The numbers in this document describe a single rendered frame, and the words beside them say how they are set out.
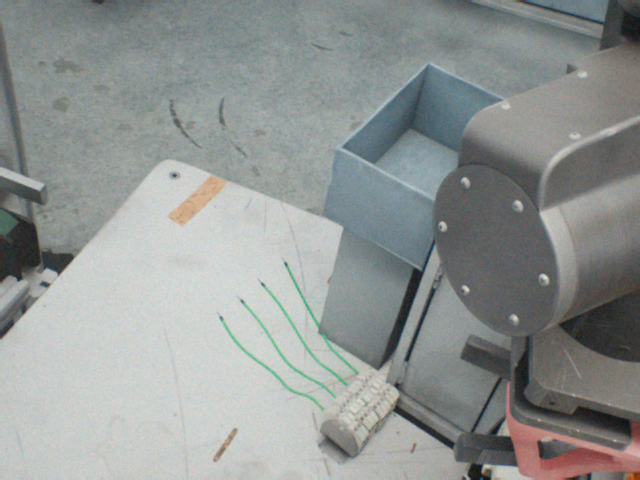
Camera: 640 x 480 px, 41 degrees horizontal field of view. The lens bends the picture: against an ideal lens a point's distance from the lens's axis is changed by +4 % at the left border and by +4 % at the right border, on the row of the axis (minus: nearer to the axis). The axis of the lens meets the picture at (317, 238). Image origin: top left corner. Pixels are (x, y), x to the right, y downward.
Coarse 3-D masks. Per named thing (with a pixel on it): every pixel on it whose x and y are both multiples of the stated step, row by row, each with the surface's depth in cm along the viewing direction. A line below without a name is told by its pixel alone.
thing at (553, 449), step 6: (546, 444) 42; (552, 444) 42; (558, 444) 42; (564, 444) 42; (570, 444) 42; (546, 450) 42; (552, 450) 42; (558, 450) 42; (564, 450) 42; (570, 450) 42; (546, 456) 41; (552, 456) 42
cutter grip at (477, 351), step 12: (468, 348) 45; (480, 348) 45; (492, 348) 45; (504, 348) 45; (468, 360) 46; (480, 360) 45; (492, 360) 45; (504, 360) 44; (492, 372) 45; (504, 372) 45
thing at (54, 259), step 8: (48, 248) 194; (56, 248) 194; (48, 256) 192; (56, 256) 193; (64, 256) 193; (72, 256) 193; (48, 264) 191; (56, 264) 191; (64, 264) 192; (8, 328) 178; (0, 336) 177
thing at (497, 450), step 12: (456, 444) 42; (468, 444) 41; (480, 444) 41; (492, 444) 41; (504, 444) 41; (540, 444) 41; (456, 456) 41; (468, 456) 41; (480, 456) 41; (492, 456) 41; (504, 456) 41; (540, 456) 41
